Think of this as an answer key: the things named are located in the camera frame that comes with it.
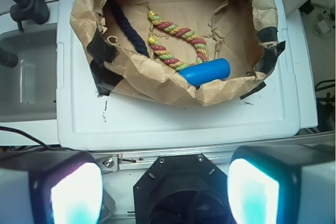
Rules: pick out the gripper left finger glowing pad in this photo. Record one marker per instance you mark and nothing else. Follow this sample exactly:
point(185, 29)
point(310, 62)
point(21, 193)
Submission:
point(50, 187)

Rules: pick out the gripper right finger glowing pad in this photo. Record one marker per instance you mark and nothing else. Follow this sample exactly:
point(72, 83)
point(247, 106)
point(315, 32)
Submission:
point(282, 184)

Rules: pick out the blue plastic bottle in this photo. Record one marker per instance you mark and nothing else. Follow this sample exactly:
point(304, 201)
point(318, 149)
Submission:
point(197, 75)

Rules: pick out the white plastic bin lid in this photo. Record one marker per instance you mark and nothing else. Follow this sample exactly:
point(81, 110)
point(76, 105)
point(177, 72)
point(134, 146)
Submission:
point(118, 122)

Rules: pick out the black octagonal plate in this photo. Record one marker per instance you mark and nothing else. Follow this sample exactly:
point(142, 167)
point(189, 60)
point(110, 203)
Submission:
point(182, 189)

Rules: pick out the clear plastic container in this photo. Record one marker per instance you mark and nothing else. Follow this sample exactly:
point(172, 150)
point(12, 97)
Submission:
point(28, 90)

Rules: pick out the white power adapter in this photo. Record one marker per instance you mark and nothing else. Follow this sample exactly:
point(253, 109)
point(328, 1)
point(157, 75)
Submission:
point(325, 24)

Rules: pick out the brown paper bag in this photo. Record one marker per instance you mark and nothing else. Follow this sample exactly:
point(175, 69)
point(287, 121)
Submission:
point(114, 35)

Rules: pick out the aluminium extrusion rail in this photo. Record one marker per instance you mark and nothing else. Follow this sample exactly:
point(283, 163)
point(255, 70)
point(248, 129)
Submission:
point(114, 161)

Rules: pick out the multicolour twisted rope toy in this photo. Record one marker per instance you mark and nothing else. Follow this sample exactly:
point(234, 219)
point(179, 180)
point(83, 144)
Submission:
point(176, 46)

